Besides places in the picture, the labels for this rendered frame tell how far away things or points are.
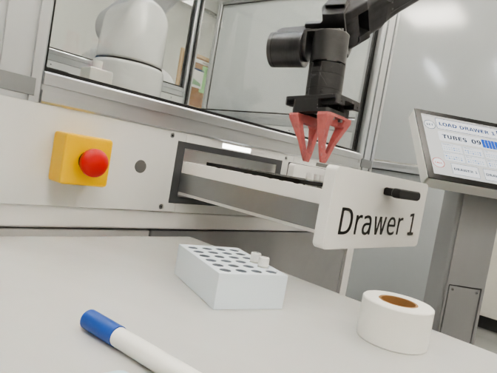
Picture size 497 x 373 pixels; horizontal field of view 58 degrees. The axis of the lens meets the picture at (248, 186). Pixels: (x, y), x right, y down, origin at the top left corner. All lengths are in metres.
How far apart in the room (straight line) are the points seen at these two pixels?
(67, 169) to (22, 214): 0.10
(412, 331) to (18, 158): 0.54
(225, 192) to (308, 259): 0.51
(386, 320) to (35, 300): 0.32
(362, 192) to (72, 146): 0.41
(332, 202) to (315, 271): 0.67
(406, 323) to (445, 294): 1.26
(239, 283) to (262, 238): 0.57
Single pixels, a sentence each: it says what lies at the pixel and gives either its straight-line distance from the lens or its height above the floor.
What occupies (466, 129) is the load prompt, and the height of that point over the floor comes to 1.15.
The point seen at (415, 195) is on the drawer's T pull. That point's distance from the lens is 0.71.
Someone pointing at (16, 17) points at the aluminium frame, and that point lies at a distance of 0.70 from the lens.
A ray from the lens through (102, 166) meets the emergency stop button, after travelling 0.66.
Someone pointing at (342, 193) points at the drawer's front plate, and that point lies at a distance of 0.60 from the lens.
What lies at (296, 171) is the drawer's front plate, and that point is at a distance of 1.03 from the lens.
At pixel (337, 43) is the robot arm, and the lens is 0.73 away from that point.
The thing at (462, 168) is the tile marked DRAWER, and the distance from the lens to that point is 1.59.
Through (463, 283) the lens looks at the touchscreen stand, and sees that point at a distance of 1.73.
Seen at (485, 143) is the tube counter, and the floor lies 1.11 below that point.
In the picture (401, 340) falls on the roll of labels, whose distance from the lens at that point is 0.47.
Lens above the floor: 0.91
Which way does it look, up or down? 3 degrees down
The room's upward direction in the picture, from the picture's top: 10 degrees clockwise
